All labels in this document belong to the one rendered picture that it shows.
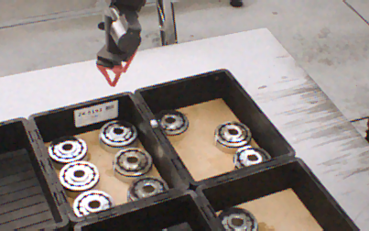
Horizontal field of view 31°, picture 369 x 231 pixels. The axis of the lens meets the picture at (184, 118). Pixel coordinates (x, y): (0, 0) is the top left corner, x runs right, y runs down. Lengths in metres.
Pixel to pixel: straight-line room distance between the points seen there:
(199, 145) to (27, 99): 0.65
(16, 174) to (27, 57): 1.88
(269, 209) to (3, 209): 0.67
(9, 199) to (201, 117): 0.60
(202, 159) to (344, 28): 2.35
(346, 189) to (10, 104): 1.08
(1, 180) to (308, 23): 2.60
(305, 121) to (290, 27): 1.81
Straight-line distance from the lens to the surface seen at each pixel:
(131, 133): 1.82
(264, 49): 2.46
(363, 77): 3.65
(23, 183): 1.75
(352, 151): 2.11
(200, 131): 1.88
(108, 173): 1.75
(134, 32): 1.50
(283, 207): 1.71
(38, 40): 3.73
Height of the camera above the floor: 2.08
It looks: 41 degrees down
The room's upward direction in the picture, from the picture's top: 4 degrees clockwise
